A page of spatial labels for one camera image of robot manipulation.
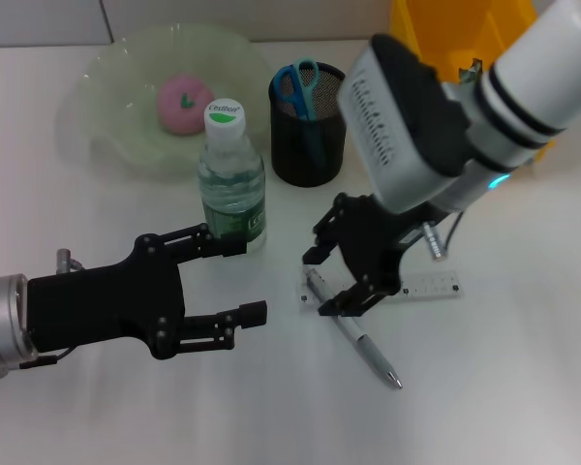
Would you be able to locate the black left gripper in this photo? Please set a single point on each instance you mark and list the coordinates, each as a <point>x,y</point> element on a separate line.
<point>106,305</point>

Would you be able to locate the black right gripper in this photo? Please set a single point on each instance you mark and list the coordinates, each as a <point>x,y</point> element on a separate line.
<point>373,242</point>

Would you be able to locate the clear water bottle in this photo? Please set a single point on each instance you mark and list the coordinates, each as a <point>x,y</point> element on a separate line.
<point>232,184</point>

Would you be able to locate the blue scissors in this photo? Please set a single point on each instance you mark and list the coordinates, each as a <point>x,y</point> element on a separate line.
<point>302,97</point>

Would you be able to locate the dark green drill bit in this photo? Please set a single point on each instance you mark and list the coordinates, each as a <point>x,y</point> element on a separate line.
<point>470,72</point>

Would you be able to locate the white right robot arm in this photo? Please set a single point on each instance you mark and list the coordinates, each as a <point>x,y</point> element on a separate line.
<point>537,72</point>

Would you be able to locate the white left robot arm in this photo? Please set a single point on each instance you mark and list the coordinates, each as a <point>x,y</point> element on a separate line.
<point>2,324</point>

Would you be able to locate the grey white pen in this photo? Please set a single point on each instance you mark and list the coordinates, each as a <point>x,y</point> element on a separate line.
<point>368,346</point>

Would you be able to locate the clear plastic ruler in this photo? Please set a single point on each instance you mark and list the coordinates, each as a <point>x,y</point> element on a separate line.
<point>436,286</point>

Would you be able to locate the black mesh pen holder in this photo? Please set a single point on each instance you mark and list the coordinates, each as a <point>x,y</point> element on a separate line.
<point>290,155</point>

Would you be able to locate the green glass fruit plate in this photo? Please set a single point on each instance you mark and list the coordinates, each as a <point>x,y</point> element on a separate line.
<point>126,97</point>

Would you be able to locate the yellow plastic bin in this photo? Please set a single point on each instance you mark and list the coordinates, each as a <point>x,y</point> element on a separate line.
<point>440,29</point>

